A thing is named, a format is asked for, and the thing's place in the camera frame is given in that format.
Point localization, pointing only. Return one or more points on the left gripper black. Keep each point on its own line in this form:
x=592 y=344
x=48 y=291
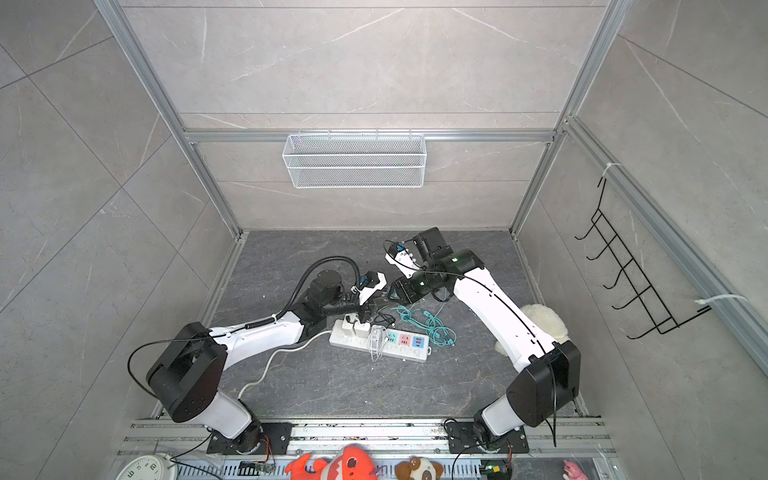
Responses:
x=365 y=303

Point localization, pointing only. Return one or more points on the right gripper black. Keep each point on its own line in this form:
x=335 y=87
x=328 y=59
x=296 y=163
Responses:
x=407 y=295

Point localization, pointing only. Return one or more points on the white charger with black cable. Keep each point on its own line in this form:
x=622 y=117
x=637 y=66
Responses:
x=374 y=316

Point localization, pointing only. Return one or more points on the white USB charger block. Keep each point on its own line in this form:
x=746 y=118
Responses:
x=362 y=330

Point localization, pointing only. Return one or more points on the white power strip colourful sockets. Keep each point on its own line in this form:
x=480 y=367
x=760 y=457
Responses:
x=402 y=345

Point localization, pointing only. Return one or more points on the white grey charger block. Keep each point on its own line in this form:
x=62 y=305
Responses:
x=376 y=342

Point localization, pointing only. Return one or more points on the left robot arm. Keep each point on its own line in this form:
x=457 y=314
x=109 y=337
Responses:
x=186 y=377

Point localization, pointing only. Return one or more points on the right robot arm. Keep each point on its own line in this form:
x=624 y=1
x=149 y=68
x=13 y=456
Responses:
x=548 y=369

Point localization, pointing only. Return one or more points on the white plush seal toy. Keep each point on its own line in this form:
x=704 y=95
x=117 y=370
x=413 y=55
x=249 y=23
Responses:
x=543 y=324

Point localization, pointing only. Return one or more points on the red plush lobster toy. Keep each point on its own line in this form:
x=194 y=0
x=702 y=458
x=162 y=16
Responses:
x=352 y=463

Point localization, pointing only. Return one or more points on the brown white plush dog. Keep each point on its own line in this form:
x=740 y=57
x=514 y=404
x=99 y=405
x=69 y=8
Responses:
x=419 y=468

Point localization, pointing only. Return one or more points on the white round clock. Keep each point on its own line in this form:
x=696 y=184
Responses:
x=149 y=467

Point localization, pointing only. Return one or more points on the pink plush toy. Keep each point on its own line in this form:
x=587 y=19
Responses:
x=572 y=471

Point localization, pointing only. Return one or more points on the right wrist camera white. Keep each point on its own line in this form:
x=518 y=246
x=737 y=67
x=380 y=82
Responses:
x=398 y=255

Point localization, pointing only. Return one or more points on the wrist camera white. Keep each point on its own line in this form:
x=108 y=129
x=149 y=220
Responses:
x=398 y=255
x=370 y=283

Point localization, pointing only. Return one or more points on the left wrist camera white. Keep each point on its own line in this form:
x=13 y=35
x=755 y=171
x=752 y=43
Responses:
x=370 y=283

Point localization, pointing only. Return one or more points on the white wire mesh basket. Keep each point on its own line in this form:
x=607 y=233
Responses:
x=362 y=160

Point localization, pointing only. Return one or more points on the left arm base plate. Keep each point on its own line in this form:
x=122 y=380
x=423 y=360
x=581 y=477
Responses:
x=273 y=437

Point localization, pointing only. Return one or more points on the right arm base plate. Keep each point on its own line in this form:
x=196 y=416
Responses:
x=470 y=438

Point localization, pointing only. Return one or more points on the black wall hook rack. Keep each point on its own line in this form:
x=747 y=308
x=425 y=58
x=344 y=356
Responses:
x=632 y=273

